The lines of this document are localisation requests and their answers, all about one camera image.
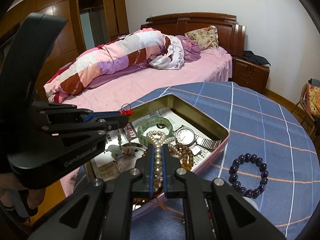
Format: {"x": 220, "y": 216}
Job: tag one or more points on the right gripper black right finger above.
{"x": 214, "y": 209}

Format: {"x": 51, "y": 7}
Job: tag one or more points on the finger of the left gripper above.
{"x": 111, "y": 122}
{"x": 86, "y": 115}

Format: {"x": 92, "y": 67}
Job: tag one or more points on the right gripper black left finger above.
{"x": 102, "y": 209}

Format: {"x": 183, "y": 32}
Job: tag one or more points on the red knot jade pendant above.
{"x": 122, "y": 136}

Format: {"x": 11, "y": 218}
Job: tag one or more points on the brown wooden bead mala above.
{"x": 179, "y": 151}

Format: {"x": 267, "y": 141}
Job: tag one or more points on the silver wrist watch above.
{"x": 186, "y": 136}

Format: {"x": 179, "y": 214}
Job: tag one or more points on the pale jade bangle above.
{"x": 252, "y": 202}

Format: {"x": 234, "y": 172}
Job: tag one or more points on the person's left hand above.
{"x": 31, "y": 198}

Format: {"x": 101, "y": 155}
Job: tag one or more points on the pink metal tin box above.
{"x": 158, "y": 130}

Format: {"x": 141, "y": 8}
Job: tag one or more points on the blue plaid tablecloth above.
{"x": 257, "y": 125}

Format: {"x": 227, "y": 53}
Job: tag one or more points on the patchwork pink quilt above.
{"x": 160, "y": 51}

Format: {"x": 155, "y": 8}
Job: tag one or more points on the purple garment on bed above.
{"x": 192, "y": 51}

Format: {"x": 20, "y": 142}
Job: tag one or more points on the floral pillow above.
{"x": 206, "y": 38}

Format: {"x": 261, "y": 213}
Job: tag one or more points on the rattan chair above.
{"x": 302, "y": 103}

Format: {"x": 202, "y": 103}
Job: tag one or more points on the wooden nightstand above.
{"x": 250, "y": 75}

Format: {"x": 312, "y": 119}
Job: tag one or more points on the colourful patchwork cushion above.
{"x": 313, "y": 100}

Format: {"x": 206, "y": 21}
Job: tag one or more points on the dark clothes on nightstand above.
{"x": 256, "y": 59}

